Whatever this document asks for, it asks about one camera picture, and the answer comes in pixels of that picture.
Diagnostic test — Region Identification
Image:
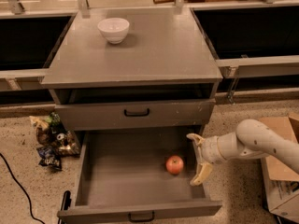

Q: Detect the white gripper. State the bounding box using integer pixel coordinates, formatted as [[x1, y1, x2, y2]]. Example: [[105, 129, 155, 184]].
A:
[[187, 133, 225, 186]]

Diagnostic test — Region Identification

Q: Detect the red apple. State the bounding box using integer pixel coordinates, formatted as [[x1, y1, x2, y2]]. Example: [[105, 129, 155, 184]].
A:
[[165, 155, 184, 175]]

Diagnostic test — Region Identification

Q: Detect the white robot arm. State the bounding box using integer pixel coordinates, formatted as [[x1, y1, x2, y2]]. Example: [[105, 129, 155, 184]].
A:
[[187, 119, 299, 186]]

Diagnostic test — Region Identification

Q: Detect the open grey middle drawer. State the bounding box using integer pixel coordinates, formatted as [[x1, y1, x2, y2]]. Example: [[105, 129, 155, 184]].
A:
[[58, 127, 221, 224]]

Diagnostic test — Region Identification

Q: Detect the closed grey top drawer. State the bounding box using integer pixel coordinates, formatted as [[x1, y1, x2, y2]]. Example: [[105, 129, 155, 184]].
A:
[[56, 100, 215, 131]]

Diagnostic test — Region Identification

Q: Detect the grey drawer cabinet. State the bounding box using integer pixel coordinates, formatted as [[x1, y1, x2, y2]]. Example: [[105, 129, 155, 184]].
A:
[[40, 6, 223, 135]]

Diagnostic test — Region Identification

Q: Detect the cardboard box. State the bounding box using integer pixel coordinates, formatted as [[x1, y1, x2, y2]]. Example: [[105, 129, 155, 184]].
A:
[[260, 112, 299, 224]]

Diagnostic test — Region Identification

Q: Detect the dark blue snack bag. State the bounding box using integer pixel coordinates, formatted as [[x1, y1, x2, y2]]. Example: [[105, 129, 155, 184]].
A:
[[36, 147, 62, 171]]

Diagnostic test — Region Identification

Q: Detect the green snack bag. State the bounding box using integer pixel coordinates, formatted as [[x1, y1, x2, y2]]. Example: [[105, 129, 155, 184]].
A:
[[46, 112, 61, 127]]

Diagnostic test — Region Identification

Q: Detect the white ceramic bowl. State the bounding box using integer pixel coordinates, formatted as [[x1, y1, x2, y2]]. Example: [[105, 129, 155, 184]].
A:
[[97, 18, 130, 44]]

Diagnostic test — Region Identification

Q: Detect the brown snack bag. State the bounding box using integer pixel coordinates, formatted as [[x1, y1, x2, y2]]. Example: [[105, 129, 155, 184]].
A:
[[29, 116, 80, 156]]

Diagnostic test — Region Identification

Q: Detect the metal clamp bracket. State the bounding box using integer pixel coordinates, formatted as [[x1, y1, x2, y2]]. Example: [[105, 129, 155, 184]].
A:
[[226, 65, 241, 105]]

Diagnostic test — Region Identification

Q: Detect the black floor cable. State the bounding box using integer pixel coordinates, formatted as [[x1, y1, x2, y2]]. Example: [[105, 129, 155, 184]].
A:
[[0, 152, 46, 224]]

